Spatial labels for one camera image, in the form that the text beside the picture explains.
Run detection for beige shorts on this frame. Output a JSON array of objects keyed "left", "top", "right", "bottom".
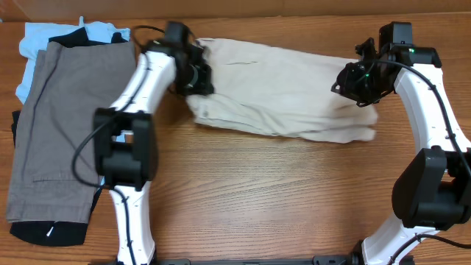
[{"left": 186, "top": 38, "right": 378, "bottom": 144}]

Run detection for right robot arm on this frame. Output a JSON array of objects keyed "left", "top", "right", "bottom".
[{"left": 313, "top": 21, "right": 470, "bottom": 265}]

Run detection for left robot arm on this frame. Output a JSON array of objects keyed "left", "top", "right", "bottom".
[{"left": 93, "top": 21, "right": 214, "bottom": 264}]

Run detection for light blue garment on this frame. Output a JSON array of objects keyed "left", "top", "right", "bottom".
[{"left": 15, "top": 15, "right": 132, "bottom": 188}]

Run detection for grey shorts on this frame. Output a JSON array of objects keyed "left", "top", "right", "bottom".
[{"left": 5, "top": 40, "right": 138, "bottom": 225}]

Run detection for black garment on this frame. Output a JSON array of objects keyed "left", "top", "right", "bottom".
[{"left": 8, "top": 26, "right": 128, "bottom": 247}]

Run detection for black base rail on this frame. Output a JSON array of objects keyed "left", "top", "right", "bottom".
[{"left": 151, "top": 255, "right": 351, "bottom": 265}]

